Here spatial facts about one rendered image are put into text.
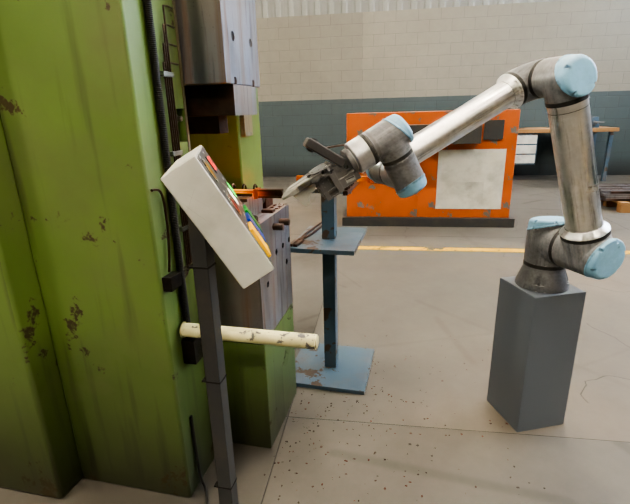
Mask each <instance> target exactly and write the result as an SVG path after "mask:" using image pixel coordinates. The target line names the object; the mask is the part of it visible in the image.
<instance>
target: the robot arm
mask: <svg viewBox="0 0 630 504"><path fill-rule="evenodd" d="M596 81H597V68H596V65H595V63H594V62H593V60H592V59H591V58H590V57H588V56H586V55H584V54H567V55H564V56H558V57H551V58H543V59H539V60H535V61H532V62H529V63H526V64H523V65H521V66H519V67H516V68H514V69H512V70H510V71H508V72H506V73H505V74H503V75H501V76H500V77H499V78H498V80H497V83H496V85H494V86H492V87H491V88H489V89H488V90H486V91H484V92H483V93H481V94H479V95H478V96H476V97H474V98H473V99H471V100H469V101H468V102H466V103H465V104H463V105H461V106H460V107H458V108H456V109H455V110H453V111H451V112H450V113H448V114H447V115H445V116H443V117H442V118H440V119H438V120H437V121H435V122H433V123H432V124H430V125H429V126H427V127H425V128H424V129H422V130H420V131H419V132H417V133H415V134H414V135H413V132H412V130H411V128H410V126H409V125H408V124H407V122H406V121H405V120H404V119H403V118H402V117H401V116H399V115H397V114H392V115H390V116H388V117H387V118H385V119H382V121H380V122H379V123H377V124H375V125H374V126H372V127H371V128H369V129H368V130H366V131H365V132H363V133H362V134H360V135H358V136H357V137H355V138H354V139H352V140H351V141H349V142H347V143H346V144H345V145H344V148H345V149H343V150H342V151H341V156H342V157H341V156H340V155H338V154H336V153H335V152H333V151H331V150H330V149H328V148H326V147H325V146H323V145H321V144H320V143H319V141H318V140H317V139H315V138H308V137H307V138H306V139H305V141H304V142H303V146H305V147H306V149H307V150H308V151H309V152H312V153H313V152H315V153H317V154H318V155H320V156H322V157H324V158H325V159H327V160H329V161H330V162H332V163H334V164H335V165H337V166H335V165H334V164H332V163H330V162H328V161H325V162H324V163H322V164H320V165H318V166H316V167H314V168H313V169H312V170H311V171H310V172H308V173H307V174H305V175H304V176H302V177H301V178H300V179H298V180H297V181H296V182H294V184H292V185H291V186H290V187H289V188H288V189H287V190H286V191H285V192H284V194H283V196H282V199H283V200H285V199H287V198H289V197H291V196H293V197H295V198H296V199H297V200H298V201H299V202H300V203H301V204H302V205H304V206H307V205H308V204H309V203H310V194H311V193H312V192H314V191H315V189H317V190H318V192H320V194H321V196H322V197H324V198H325V199H327V200H328V201H329V200H331V199H333V198H334V197H336V196H337V195H339V194H340V193H342V192H343V191H345V190H344V189H345V188H346V187H348V186H349V185H351V184H352V183H354V182H355V181H357V180H359V179H360V178H362V177H361V175H360V174H359V172H360V173H364V172H365V171H366V174H367V176H368V178H369V179H371V180H372V181H374V182H375V183H380V184H383V185H387V186H389V187H392V188H394V189H395V191H396V194H397V195H398V196H399V197H400V198H407V197H410V196H412V195H414V194H416V193H418V192H419V191H421V190H422V189H423V188H424V187H425V186H426V184H427V179H426V177H425V173H423V170H422V168H421V166H420V164H419V163H421V162H422V161H424V160H426V159H427V158H429V157H431V156H432V155H434V154H435V153H437V152H439V151H440V150H442V149H443V148H445V147H447V146H448V145H450V144H451V143H453V142H455V141H456V140H458V139H460V138H461V137H463V136H464V135H466V134H468V133H469V132H471V131H472V130H474V129H476V128H477V127H479V126H480V125H482V124H484V123H485V122H487V121H489V120H490V119H492V118H493V117H495V116H497V115H498V114H500V113H501V112H503V111H505V110H506V109H508V108H513V109H515V108H518V107H520V106H522V105H523V104H525V103H528V102H530V101H533V100H536V99H540V98H544V100H545V106H546V109H547V113H548V119H549V126H550V132H551V139H552V146H553V152H554V159H555V165H556V172H557V178H558V185H559V191H560V198H561V204H562V211H563V217H561V216H539V217H534V218H531V219H530V220H529V223H528V228H527V234H526V242H525V250H524V258H523V264H522V266H521V268H520V270H519V272H518V273H517V275H516V278H515V283H516V284H517V285H518V286H520V287H521V288H524V289H526V290H529V291H533V292H538V293H546V294H558V293H563V292H566V291H567V290H568V289H569V280H568V276H567V272H566V269H568V270H570V271H573V272H576V273H578V274H581V275H584V276H586V277H588V278H593V279H597V280H602V279H606V278H608V277H610V276H611V275H613V274H614V273H615V272H616V271H617V269H619V267H620V266H621V264H622V263H623V260H624V258H625V251H626V248H625V245H624V243H623V242H622V241H621V240H619V239H617V238H613V237H612V235H611V226H610V224H609V223H607V222H606V221H604V220H603V218H602V210H601V201H600V192H599V183H598V175H597V166H596V157H595V148H594V140H593V131H592V122H591V113H590V105H589V97H590V95H589V93H590V92H591V91H592V90H593V88H594V87H595V84H594V83H595V82H596ZM345 165H346V167H345V168H344V166H345ZM358 171H359V172H358ZM333 195H334V196H333ZM332 196H333V197H332Z"/></svg>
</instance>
